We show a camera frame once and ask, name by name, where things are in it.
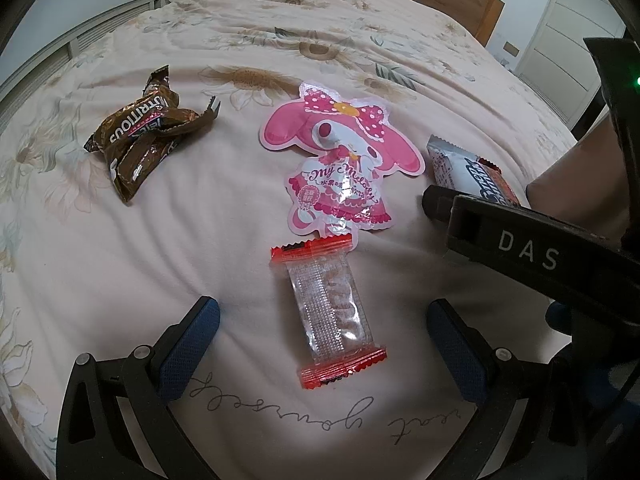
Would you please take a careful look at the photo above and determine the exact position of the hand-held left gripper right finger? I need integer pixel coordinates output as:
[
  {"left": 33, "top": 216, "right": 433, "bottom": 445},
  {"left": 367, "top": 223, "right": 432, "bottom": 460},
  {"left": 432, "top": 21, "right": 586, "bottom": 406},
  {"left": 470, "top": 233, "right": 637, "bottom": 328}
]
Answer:
[{"left": 426, "top": 299, "right": 596, "bottom": 480}]

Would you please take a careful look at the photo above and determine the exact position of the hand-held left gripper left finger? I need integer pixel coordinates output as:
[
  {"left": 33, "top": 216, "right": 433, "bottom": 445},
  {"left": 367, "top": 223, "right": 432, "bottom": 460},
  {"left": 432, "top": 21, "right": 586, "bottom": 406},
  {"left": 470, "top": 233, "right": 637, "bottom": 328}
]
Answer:
[{"left": 56, "top": 296, "right": 221, "bottom": 480}]

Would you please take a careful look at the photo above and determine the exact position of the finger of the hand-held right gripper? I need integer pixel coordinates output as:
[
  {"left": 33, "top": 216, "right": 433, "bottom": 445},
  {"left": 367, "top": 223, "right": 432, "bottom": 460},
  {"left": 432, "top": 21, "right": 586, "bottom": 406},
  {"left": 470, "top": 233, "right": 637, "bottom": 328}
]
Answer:
[{"left": 422, "top": 185, "right": 640, "bottom": 321}]

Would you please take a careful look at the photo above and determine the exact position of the white and blue cookie packet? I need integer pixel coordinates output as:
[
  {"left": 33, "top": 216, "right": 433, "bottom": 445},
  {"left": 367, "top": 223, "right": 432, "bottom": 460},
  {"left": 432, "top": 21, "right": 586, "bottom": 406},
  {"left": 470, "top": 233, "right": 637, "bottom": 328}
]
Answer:
[{"left": 425, "top": 135, "right": 523, "bottom": 208}]

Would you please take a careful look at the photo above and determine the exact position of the clear packet with red ends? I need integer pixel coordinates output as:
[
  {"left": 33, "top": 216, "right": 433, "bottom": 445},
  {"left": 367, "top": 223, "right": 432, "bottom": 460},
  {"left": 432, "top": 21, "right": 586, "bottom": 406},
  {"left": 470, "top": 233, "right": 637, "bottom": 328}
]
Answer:
[{"left": 270, "top": 232, "right": 388, "bottom": 391}]

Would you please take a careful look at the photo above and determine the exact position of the pink cartoon rabbit candy packet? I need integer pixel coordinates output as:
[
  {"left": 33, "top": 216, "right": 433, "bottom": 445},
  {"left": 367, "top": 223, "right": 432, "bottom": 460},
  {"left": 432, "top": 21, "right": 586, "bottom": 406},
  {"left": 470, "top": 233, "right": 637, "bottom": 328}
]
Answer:
[{"left": 258, "top": 79, "right": 426, "bottom": 238}]

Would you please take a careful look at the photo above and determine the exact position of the brown candy packet strip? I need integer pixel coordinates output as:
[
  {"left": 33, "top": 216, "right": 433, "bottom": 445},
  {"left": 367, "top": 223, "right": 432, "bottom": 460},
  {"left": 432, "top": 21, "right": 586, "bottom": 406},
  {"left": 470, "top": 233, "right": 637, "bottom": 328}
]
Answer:
[{"left": 82, "top": 65, "right": 223, "bottom": 204}]

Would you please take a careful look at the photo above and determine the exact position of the brown and black electric kettle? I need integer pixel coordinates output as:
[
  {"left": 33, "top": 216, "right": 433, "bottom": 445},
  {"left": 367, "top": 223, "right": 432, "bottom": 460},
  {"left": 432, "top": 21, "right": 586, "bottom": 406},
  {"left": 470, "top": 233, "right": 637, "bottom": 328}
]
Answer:
[{"left": 525, "top": 122, "right": 631, "bottom": 251}]

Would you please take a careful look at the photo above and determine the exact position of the white wardrobe door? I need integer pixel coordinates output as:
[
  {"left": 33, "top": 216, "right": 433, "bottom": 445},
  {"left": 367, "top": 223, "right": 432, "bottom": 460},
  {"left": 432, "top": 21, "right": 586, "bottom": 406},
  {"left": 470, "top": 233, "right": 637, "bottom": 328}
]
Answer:
[{"left": 515, "top": 0, "right": 626, "bottom": 126}]

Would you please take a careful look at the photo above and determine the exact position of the floral bedspread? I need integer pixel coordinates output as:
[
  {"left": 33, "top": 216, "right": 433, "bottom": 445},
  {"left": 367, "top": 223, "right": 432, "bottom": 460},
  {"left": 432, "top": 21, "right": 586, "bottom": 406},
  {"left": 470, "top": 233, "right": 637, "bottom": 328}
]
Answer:
[{"left": 0, "top": 0, "right": 601, "bottom": 480}]

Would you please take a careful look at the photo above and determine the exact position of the wooden headboard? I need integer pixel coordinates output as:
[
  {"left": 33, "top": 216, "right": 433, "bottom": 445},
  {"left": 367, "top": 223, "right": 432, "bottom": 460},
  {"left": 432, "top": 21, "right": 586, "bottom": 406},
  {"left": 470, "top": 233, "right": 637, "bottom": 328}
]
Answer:
[{"left": 440, "top": 0, "right": 506, "bottom": 48}]

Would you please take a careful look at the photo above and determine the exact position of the white slatted wall panel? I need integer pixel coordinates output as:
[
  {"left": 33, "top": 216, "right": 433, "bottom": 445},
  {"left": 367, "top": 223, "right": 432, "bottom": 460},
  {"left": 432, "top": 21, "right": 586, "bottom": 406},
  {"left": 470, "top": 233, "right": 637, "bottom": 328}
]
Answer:
[{"left": 0, "top": 0, "right": 166, "bottom": 106}]

